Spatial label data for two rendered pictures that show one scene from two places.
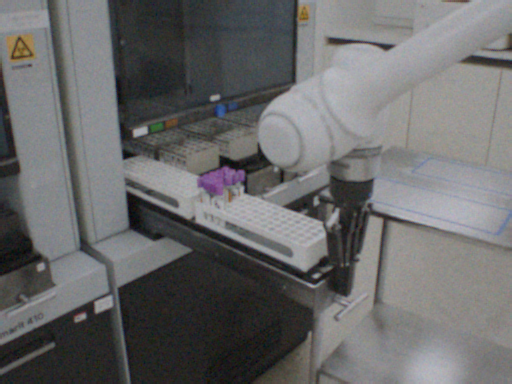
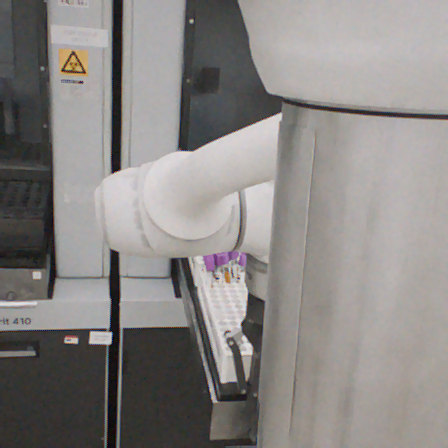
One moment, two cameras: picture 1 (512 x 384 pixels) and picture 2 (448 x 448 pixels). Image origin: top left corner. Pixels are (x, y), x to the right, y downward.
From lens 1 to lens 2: 0.59 m
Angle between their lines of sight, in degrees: 31
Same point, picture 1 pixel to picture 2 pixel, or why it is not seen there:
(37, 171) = (73, 187)
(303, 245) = (225, 352)
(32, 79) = (81, 96)
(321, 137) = (124, 221)
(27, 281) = (20, 283)
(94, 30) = (160, 61)
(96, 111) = (149, 146)
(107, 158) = not seen: hidden behind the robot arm
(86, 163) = not seen: hidden behind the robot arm
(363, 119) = (174, 217)
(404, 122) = not seen: outside the picture
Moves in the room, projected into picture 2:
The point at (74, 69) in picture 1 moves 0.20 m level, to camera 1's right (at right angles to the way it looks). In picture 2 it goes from (131, 97) to (210, 120)
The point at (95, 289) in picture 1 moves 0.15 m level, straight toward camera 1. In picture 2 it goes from (93, 319) to (53, 356)
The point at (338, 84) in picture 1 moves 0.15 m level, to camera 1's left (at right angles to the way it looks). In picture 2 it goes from (162, 170) to (69, 137)
